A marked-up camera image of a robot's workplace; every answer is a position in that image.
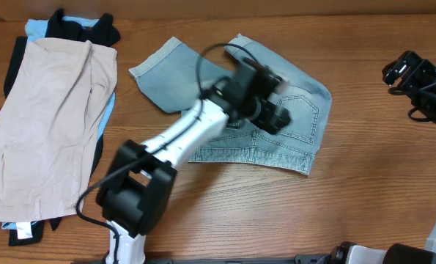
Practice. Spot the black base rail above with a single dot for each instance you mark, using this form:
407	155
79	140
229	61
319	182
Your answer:
232	261

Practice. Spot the light blue denim shorts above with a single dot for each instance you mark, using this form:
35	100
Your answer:
168	79

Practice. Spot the beige khaki shorts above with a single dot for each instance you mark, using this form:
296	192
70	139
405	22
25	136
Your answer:
49	125

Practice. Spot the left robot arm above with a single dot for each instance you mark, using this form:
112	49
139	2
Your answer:
138	185

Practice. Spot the light blue shirt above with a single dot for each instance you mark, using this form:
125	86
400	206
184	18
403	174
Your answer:
36	29

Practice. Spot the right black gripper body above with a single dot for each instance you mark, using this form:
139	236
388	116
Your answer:
419	74

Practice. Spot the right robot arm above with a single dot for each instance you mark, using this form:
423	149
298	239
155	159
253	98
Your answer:
398	252

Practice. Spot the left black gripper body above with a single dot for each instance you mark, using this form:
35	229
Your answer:
262	119

